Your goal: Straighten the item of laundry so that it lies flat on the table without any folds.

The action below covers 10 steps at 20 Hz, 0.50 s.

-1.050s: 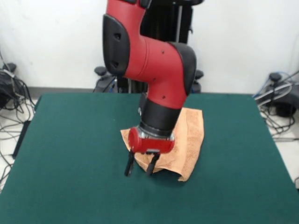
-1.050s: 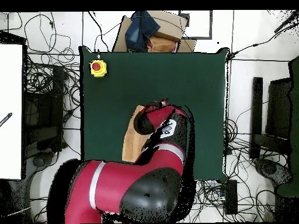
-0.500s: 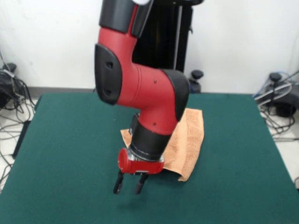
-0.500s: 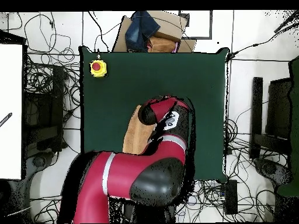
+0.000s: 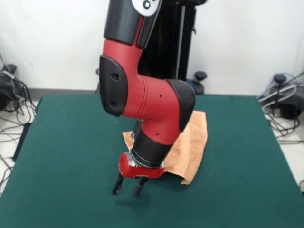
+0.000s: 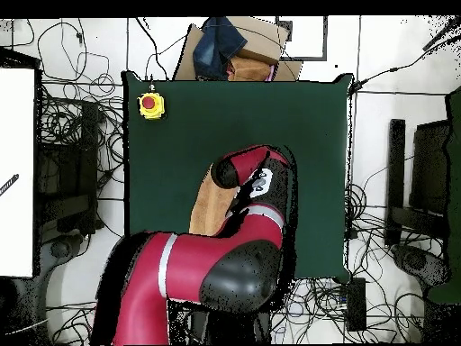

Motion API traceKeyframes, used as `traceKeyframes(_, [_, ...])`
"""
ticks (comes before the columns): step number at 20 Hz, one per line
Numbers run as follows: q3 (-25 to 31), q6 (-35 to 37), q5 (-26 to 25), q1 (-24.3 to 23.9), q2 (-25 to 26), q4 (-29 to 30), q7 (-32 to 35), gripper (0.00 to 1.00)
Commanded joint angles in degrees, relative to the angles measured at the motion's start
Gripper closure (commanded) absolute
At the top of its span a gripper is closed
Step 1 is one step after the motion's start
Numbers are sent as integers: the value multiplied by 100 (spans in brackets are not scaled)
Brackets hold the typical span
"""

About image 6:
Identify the black striped rod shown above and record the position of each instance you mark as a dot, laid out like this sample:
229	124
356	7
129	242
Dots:
9	184

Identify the black stand frame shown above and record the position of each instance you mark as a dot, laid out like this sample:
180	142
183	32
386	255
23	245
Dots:
430	169

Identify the black power box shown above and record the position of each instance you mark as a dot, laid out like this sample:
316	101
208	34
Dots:
356	306

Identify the black square frame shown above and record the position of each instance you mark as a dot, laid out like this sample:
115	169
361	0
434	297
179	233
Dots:
325	39

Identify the white board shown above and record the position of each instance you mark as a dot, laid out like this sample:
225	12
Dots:
16	173

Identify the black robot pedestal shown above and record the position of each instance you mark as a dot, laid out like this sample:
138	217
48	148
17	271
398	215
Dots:
230	324

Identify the black floor bar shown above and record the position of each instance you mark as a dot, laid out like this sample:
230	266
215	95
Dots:
395	180

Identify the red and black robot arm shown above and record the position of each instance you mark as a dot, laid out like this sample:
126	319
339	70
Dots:
201	263

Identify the black equipment rack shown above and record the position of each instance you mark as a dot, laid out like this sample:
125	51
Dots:
68	180

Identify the dark grey stand base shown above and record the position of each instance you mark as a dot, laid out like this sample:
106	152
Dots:
417	261
59	250

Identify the tan terry towel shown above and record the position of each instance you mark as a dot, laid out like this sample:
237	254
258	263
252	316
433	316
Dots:
210	209

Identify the brown cardboard box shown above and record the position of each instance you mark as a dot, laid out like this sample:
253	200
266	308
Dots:
263	39

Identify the dark green table cloth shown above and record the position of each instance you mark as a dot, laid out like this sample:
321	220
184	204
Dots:
180	144

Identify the blue denim jeans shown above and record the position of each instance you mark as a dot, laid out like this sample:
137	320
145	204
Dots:
216	47

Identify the orange-brown folded cloth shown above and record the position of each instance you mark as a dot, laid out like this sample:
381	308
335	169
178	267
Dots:
250	68

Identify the yellow emergency stop button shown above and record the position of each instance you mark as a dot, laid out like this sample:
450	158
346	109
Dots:
151	105

